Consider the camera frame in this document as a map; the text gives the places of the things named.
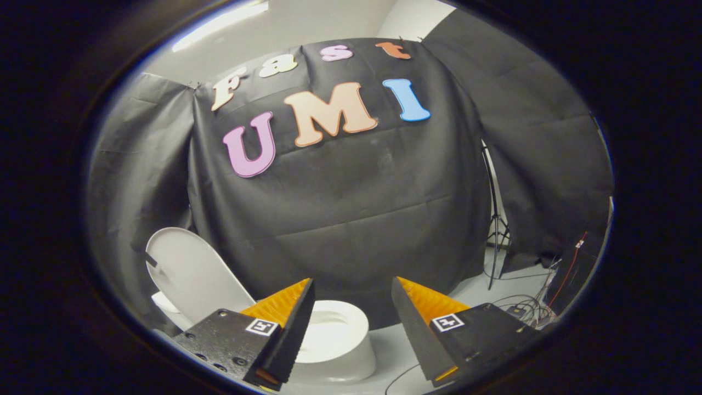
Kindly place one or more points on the black light stand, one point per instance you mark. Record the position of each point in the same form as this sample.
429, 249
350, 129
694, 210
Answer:
496, 219

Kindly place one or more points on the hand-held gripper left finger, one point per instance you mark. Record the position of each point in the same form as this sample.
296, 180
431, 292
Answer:
299, 323

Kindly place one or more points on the white toilet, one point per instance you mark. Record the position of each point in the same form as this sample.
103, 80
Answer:
340, 340

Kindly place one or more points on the white toilet lid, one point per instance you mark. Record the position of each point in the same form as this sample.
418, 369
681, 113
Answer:
192, 274

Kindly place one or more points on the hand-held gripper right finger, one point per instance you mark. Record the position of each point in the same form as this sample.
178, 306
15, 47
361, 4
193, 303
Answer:
408, 323

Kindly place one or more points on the small dark floor device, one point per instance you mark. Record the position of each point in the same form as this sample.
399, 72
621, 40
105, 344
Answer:
515, 310

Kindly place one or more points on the black backdrop cloth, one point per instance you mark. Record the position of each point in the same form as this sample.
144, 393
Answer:
356, 208

